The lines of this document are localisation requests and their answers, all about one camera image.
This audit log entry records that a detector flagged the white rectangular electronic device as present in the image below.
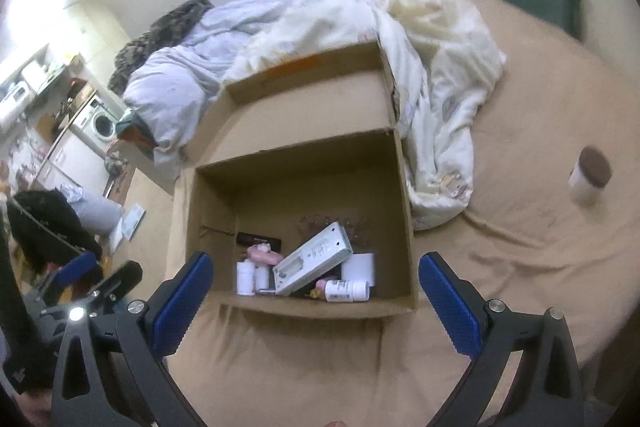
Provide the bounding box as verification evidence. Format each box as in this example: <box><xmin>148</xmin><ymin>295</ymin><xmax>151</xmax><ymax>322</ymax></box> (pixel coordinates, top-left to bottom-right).
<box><xmin>272</xmin><ymin>221</ymin><xmax>352</xmax><ymax>296</ymax></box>

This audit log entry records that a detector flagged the white labelled pill bottle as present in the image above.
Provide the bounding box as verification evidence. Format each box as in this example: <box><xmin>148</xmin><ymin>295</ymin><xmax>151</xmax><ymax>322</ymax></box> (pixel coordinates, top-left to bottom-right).
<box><xmin>324</xmin><ymin>280</ymin><xmax>370</xmax><ymax>303</ymax></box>

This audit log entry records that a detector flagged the white jar brown lid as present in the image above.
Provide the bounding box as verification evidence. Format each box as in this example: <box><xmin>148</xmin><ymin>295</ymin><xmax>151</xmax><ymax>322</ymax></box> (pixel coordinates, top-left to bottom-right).
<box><xmin>567</xmin><ymin>146</ymin><xmax>612</xmax><ymax>206</ymax></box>

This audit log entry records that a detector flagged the white power adapter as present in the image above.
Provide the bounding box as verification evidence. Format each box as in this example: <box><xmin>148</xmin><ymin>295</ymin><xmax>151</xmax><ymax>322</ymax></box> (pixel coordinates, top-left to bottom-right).
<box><xmin>341</xmin><ymin>253</ymin><xmax>375</xmax><ymax>287</ymax></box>

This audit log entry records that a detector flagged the beige bed sheet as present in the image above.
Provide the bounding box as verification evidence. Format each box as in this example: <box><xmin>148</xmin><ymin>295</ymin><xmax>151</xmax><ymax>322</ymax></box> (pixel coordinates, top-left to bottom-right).
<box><xmin>169</xmin><ymin>0</ymin><xmax>639</xmax><ymax>426</ymax></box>

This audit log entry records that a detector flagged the dark patterned blanket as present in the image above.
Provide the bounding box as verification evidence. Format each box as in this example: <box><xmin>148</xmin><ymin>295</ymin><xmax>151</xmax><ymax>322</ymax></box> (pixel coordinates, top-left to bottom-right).
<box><xmin>107</xmin><ymin>0</ymin><xmax>214</xmax><ymax>95</ymax></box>

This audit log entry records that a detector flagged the pink flower-shaped case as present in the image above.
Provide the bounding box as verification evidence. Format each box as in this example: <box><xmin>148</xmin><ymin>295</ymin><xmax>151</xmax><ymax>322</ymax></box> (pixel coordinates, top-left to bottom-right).
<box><xmin>246</xmin><ymin>243</ymin><xmax>283</xmax><ymax>267</ymax></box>

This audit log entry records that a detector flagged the brown cardboard box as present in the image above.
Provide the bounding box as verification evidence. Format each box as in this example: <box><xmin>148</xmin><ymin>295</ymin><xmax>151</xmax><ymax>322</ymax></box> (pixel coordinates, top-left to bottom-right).
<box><xmin>177</xmin><ymin>42</ymin><xmax>418</xmax><ymax>320</ymax></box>

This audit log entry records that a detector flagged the black rectangular device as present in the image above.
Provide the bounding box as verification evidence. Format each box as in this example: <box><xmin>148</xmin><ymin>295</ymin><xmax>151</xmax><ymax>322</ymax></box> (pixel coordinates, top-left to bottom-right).
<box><xmin>235</xmin><ymin>232</ymin><xmax>282</xmax><ymax>253</ymax></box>

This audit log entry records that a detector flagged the white crumpled duvet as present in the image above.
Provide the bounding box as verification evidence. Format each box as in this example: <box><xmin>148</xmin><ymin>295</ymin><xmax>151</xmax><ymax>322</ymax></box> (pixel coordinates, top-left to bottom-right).
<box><xmin>108</xmin><ymin>0</ymin><xmax>506</xmax><ymax>230</ymax></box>

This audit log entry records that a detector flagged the white washing machine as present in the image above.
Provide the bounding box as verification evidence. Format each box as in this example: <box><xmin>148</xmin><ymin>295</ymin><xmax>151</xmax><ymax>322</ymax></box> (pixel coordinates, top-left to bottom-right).
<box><xmin>70</xmin><ymin>94</ymin><xmax>118</xmax><ymax>158</ymax></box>

